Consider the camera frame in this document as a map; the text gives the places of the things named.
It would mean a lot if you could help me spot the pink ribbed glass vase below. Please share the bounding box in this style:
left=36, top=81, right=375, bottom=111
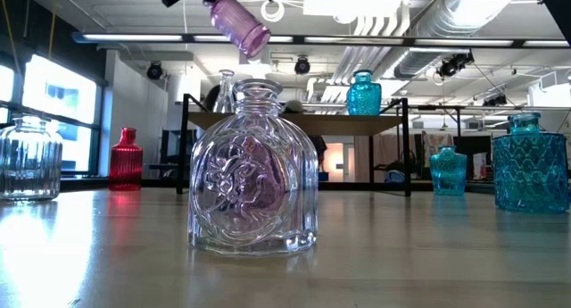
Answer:
left=203, top=0, right=272, bottom=60

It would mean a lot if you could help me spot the clear conical glass vase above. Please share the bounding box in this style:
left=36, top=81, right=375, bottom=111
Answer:
left=212, top=69, right=237, bottom=114

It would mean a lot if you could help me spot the red ribbed glass vase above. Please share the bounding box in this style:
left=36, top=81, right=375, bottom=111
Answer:
left=108, top=127, right=145, bottom=192

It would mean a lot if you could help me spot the tall blue embossed glass vase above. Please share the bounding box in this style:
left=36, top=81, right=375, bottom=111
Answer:
left=346, top=69, right=384, bottom=117

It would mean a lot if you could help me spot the clear ribbed glass jar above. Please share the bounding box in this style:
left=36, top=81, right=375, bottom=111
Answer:
left=0, top=113, right=64, bottom=203

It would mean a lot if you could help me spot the small blue glass vase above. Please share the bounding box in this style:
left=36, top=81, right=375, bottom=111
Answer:
left=428, top=145, right=468, bottom=196

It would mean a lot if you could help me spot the wide blue zigzag glass vase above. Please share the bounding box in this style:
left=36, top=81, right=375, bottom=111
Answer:
left=491, top=112, right=571, bottom=214

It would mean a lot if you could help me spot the linear ceiling light bar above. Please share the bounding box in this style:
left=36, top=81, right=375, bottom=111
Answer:
left=70, top=29, right=571, bottom=50

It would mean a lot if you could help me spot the black round ceiling spotlight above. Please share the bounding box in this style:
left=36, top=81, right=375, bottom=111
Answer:
left=145, top=61, right=164, bottom=80
left=293, top=56, right=312, bottom=76

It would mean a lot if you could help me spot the window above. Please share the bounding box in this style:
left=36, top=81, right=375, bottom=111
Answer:
left=0, top=53, right=106, bottom=178

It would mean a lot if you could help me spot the white ceiling conduit bundle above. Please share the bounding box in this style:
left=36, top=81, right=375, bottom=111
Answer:
left=329, top=12, right=414, bottom=88

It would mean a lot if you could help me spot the person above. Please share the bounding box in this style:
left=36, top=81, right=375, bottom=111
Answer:
left=310, top=136, right=329, bottom=173

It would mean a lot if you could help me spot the clear embossed glass bottle vase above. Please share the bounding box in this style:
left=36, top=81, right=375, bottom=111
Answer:
left=186, top=78, right=320, bottom=257

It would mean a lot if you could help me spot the black track spotlight cluster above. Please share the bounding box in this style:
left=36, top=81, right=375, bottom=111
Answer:
left=435, top=51, right=476, bottom=79

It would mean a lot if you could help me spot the white cable coil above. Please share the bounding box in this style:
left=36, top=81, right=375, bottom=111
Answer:
left=260, top=0, right=286, bottom=23

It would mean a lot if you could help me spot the wooden shelf black metal frame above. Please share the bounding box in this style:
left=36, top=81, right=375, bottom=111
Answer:
left=176, top=92, right=412, bottom=198

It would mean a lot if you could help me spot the black aluminium cross rail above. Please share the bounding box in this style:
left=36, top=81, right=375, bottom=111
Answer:
left=60, top=176, right=496, bottom=196

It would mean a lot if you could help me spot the silver ventilation duct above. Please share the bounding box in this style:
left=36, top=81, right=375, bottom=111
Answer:
left=392, top=0, right=521, bottom=79

